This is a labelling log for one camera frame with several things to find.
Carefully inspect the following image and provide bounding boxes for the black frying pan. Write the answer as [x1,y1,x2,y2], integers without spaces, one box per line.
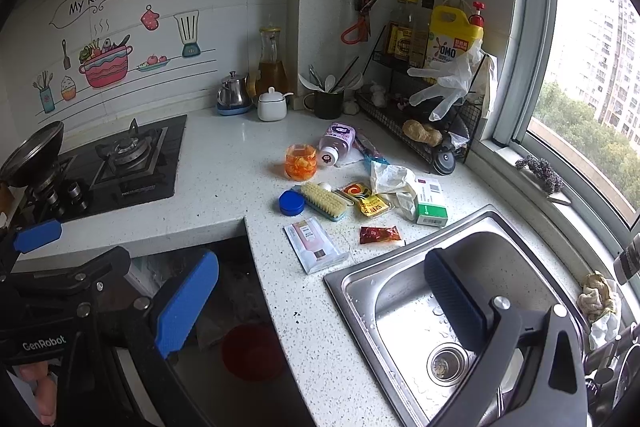
[0,121,64,187]

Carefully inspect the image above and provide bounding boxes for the yellow detergent jug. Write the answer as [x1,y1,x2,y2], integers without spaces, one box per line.
[424,1,486,66]

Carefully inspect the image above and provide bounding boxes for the blue round lid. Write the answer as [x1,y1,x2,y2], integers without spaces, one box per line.
[278,190,306,217]

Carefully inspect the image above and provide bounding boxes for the red trash bin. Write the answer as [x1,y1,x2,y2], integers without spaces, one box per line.
[220,323,286,383]

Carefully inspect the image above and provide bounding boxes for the white green medicine box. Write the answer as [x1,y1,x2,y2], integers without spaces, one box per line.
[412,176,449,228]

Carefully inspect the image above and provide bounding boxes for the crumpled rag by sink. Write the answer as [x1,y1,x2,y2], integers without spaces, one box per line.
[577,272,622,350]

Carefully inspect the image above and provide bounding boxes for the clear hanging plastic glove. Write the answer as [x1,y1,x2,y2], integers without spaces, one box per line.
[407,40,485,121]

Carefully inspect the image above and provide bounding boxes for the white spoon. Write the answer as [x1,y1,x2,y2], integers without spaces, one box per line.
[318,182,332,192]

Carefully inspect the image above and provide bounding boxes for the white pink packet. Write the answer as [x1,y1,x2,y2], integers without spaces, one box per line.
[283,218,349,275]

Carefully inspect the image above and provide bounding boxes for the orange pickle jar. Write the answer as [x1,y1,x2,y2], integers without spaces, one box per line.
[284,144,317,181]

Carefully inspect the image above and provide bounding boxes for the purple juice bottle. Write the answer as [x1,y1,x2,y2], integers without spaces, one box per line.
[318,122,356,166]

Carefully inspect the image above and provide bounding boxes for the ginger root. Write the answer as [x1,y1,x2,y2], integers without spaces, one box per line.
[402,119,442,147]

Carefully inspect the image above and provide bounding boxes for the dried purple flower bunch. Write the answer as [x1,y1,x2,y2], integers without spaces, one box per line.
[515,155,564,195]

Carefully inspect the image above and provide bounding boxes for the yellow yeast packet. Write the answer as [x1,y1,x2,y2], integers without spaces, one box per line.
[340,182,390,218]

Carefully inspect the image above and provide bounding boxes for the white sugar pot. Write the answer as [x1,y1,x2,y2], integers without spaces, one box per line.
[257,87,293,122]

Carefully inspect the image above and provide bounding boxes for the stainless steel sink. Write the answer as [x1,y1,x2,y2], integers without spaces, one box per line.
[326,206,596,426]

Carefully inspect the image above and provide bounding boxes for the black round timer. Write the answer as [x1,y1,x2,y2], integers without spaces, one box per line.
[432,147,457,176]

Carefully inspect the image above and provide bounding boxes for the glass oil carafe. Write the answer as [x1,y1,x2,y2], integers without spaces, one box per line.
[255,26,288,95]

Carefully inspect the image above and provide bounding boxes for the dark utensil mug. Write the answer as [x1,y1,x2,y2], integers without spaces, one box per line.
[303,91,344,120]

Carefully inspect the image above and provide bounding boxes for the black wire rack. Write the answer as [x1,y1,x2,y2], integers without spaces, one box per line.
[355,28,483,173]

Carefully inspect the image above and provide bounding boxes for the red black scissors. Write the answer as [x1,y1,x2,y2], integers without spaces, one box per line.
[341,0,378,46]

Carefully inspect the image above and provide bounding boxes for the person's left hand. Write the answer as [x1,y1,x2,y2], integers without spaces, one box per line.
[17,361,58,426]

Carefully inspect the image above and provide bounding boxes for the garlic bulb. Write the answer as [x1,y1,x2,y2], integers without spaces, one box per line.
[343,100,360,115]

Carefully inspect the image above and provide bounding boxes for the black gas stove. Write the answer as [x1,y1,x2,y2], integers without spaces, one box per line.
[12,115,186,227]

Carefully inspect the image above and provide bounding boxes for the small steel teapot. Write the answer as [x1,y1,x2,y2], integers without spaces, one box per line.
[216,72,253,116]

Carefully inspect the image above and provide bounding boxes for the blue pink plastic wrapper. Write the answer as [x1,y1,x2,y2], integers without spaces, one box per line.
[354,131,390,172]

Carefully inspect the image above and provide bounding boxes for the red sauce packet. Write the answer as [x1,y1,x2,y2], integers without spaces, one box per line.
[359,227,405,246]

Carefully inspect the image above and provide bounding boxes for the dark sauce bottle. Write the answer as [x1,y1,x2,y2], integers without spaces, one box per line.
[385,0,411,62]

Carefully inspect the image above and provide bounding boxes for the blue scrub brush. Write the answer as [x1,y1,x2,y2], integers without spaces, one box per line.
[293,182,349,222]

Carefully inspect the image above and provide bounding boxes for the cream hanging rubber glove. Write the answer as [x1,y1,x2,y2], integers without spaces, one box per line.
[468,53,498,120]

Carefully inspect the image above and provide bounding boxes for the cream rubber glove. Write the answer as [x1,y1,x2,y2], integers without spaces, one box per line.
[468,53,498,120]
[370,161,418,222]

